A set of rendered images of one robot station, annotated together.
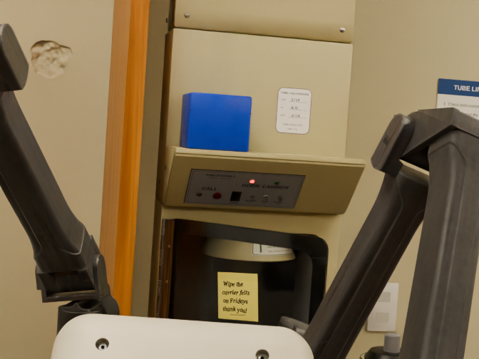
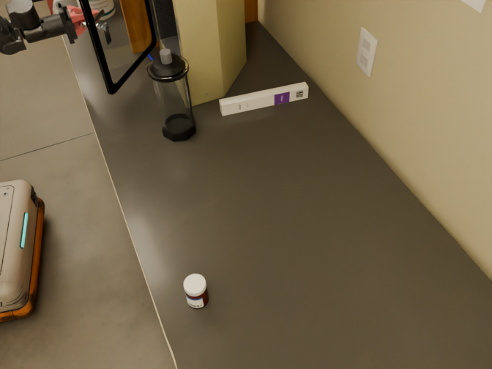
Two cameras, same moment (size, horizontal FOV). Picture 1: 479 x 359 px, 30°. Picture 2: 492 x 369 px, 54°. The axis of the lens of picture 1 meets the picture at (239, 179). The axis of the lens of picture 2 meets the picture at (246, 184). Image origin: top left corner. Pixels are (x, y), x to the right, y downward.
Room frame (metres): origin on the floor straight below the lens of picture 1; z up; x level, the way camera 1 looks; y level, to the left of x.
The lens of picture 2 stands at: (1.54, -1.37, 1.89)
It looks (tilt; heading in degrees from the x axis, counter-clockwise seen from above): 49 degrees down; 80
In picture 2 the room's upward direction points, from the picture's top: 3 degrees counter-clockwise
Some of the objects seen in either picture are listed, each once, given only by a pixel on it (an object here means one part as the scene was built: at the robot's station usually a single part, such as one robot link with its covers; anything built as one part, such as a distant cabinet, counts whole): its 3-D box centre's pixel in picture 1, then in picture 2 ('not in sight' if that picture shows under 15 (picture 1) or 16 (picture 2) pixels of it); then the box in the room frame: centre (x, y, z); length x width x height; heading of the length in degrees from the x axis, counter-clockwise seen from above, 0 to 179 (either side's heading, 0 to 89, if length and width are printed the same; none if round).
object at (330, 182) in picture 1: (262, 182); not in sight; (1.50, -0.04, 1.46); 0.32 x 0.11 x 0.10; 102
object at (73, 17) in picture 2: not in sight; (81, 20); (1.32, -0.04, 1.19); 0.09 x 0.07 x 0.07; 11
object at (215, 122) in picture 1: (214, 122); not in sight; (1.48, 0.05, 1.56); 0.10 x 0.10 x 0.09; 12
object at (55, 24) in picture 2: not in sight; (56, 25); (1.25, -0.05, 1.20); 0.07 x 0.07 x 0.10; 12
